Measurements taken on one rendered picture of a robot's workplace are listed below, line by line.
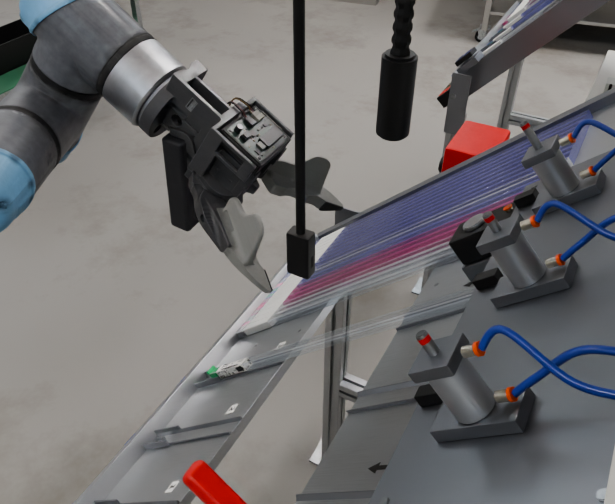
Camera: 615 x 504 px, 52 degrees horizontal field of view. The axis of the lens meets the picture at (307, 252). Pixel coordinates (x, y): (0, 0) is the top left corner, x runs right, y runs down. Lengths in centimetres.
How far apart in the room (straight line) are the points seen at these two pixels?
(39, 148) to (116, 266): 167
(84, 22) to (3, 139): 13
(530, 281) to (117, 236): 210
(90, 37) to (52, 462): 133
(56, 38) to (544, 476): 54
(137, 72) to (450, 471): 44
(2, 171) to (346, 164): 224
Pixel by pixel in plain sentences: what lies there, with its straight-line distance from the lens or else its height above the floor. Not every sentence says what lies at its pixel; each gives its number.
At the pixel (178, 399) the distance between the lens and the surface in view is 89.
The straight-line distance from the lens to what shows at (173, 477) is 72.
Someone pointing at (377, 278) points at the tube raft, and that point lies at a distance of 74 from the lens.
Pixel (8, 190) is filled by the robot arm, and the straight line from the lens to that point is 58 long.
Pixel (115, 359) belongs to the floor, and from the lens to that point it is 196.
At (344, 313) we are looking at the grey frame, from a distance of 125.
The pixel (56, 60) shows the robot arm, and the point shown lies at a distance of 65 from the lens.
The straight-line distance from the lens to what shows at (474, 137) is 136.
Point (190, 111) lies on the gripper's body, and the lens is 59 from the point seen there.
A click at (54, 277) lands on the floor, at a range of 230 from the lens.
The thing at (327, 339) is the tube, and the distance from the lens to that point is 69.
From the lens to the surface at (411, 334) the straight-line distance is 60.
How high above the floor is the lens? 142
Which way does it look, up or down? 39 degrees down
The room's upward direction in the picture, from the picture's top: straight up
